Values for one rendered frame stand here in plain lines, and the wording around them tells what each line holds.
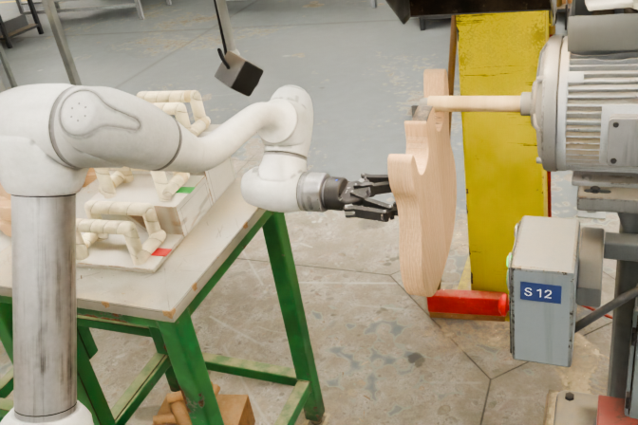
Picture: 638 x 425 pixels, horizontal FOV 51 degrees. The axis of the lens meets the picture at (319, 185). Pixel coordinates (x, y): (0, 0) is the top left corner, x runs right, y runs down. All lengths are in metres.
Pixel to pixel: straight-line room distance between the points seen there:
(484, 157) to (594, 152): 1.18
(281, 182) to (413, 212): 0.35
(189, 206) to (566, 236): 0.93
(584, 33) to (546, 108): 0.14
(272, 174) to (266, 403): 1.21
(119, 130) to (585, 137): 0.77
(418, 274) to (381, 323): 1.43
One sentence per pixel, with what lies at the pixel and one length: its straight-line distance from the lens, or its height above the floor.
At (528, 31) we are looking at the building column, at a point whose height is 1.12.
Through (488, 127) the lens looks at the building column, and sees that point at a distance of 2.35.
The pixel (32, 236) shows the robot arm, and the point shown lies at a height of 1.27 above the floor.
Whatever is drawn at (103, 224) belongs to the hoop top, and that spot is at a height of 1.05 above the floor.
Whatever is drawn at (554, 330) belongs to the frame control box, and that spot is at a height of 1.00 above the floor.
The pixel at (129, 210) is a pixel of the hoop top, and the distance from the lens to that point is 1.66.
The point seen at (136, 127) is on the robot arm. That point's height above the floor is 1.42.
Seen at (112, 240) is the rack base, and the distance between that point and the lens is 1.76.
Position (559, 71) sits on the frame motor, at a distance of 1.23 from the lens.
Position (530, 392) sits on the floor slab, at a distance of 2.46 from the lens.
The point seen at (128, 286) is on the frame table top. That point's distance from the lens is 1.58.
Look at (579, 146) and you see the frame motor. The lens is 1.25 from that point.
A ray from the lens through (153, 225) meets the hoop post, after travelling 1.65.
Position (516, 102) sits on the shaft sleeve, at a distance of 1.33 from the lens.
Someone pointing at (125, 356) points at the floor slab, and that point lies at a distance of 2.92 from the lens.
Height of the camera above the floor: 1.77
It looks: 28 degrees down
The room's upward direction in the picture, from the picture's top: 10 degrees counter-clockwise
